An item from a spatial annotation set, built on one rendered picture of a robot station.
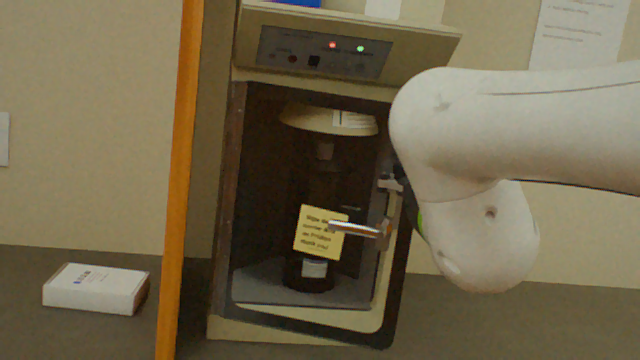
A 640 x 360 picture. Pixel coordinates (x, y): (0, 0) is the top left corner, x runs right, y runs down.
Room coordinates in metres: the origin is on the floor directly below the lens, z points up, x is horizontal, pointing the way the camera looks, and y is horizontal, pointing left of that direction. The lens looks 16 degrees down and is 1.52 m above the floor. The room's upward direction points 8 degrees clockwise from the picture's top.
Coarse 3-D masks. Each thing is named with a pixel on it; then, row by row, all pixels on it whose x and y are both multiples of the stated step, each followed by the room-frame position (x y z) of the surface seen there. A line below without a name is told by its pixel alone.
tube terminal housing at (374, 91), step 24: (336, 0) 1.17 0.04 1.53; (360, 0) 1.18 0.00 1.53; (408, 0) 1.19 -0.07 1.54; (432, 0) 1.20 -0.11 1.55; (432, 24) 1.20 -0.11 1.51; (240, 72) 1.14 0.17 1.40; (264, 72) 1.15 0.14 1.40; (288, 72) 1.16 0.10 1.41; (360, 96) 1.18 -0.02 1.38; (384, 96) 1.19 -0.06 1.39; (216, 216) 1.22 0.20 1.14; (216, 336) 1.15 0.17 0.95; (240, 336) 1.15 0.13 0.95; (264, 336) 1.16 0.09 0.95; (288, 336) 1.17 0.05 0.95
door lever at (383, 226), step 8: (328, 224) 1.06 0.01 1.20; (336, 224) 1.05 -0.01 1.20; (344, 224) 1.05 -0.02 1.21; (352, 224) 1.05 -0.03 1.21; (360, 224) 1.06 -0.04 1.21; (376, 224) 1.09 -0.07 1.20; (384, 224) 1.08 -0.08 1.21; (352, 232) 1.05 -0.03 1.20; (360, 232) 1.05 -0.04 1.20; (368, 232) 1.05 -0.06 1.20; (376, 232) 1.04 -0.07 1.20; (384, 232) 1.04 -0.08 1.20
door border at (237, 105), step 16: (240, 96) 1.13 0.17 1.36; (240, 112) 1.13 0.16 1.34; (240, 128) 1.13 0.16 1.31; (240, 144) 1.13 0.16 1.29; (224, 176) 1.13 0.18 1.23; (224, 208) 1.13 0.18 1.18; (224, 224) 1.13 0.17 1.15; (224, 240) 1.13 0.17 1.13; (224, 256) 1.13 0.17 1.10; (224, 272) 1.13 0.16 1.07; (224, 288) 1.13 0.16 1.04; (224, 304) 1.13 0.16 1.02
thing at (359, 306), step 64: (256, 128) 1.13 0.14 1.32; (320, 128) 1.11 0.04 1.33; (384, 128) 1.10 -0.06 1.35; (256, 192) 1.12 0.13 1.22; (320, 192) 1.11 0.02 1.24; (384, 192) 1.09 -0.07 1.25; (256, 256) 1.12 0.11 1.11; (320, 256) 1.11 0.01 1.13; (384, 256) 1.09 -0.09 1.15; (256, 320) 1.12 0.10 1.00; (320, 320) 1.10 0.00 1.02; (384, 320) 1.09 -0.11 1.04
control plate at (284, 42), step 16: (272, 32) 1.07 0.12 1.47; (288, 32) 1.07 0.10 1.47; (304, 32) 1.07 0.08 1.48; (272, 48) 1.09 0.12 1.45; (288, 48) 1.09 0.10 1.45; (304, 48) 1.09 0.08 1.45; (320, 48) 1.10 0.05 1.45; (336, 48) 1.10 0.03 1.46; (352, 48) 1.10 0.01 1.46; (368, 48) 1.10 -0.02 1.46; (384, 48) 1.10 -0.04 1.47; (256, 64) 1.12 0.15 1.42; (272, 64) 1.12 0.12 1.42; (288, 64) 1.12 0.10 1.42; (304, 64) 1.12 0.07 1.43; (320, 64) 1.12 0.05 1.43; (336, 64) 1.12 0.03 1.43; (352, 64) 1.13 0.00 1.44; (368, 64) 1.13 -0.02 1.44; (384, 64) 1.13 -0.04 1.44
